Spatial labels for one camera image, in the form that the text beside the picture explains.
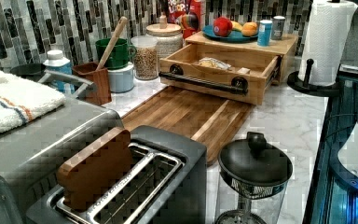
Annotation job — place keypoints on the wooden drawer cabinet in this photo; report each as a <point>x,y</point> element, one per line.
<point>250,54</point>

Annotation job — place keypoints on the wooden cutting board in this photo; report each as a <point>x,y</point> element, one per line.
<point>210,120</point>

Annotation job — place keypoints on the plastic food packet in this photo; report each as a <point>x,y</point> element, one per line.
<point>213,63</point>

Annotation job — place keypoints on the light blue mug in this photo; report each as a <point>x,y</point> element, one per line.
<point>121,80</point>

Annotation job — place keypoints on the black slot toaster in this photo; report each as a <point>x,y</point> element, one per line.
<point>167,185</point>

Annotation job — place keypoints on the glass jar of grains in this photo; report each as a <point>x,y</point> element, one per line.
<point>146,58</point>

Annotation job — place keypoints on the glass jar with wooden lid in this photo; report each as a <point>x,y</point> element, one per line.
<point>168,35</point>

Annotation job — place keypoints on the green mug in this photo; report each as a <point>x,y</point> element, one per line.
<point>120,55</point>

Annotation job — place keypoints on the wooden utensil holder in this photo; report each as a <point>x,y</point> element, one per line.
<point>102,94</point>

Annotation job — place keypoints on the blue plate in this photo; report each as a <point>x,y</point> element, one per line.
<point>234,36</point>

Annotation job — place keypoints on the red apple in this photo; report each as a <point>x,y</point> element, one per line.
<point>222,27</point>

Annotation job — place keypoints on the glass french press black lid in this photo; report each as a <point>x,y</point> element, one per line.
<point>252,182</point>

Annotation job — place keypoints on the red cereal box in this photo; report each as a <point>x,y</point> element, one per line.
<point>188,14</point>

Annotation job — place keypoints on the yellow banana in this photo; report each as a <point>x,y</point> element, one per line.
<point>236,26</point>

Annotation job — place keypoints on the wooden spoon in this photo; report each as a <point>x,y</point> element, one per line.
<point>112,42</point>

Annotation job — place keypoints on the orange fruit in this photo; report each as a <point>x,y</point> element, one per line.
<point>249,29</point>

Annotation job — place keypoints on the wooden toast slice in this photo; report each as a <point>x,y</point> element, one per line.
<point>95,169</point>

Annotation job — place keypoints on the blue can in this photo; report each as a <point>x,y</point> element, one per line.
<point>264,33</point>

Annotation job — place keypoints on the black paper towel holder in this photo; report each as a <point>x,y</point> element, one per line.
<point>304,85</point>

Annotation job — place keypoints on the white and blue bottle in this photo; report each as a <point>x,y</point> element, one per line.
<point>57,62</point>

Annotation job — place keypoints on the grey can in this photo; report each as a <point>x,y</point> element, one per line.
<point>277,27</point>

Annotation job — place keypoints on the black pan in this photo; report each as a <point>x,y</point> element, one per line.
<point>31,71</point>

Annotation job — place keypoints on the white paper towel roll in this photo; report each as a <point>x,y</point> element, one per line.
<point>325,40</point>

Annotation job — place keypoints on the stainless steel oven appliance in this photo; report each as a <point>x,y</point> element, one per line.
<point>31,154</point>

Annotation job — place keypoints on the white striped towel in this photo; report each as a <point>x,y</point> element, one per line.
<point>22,100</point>

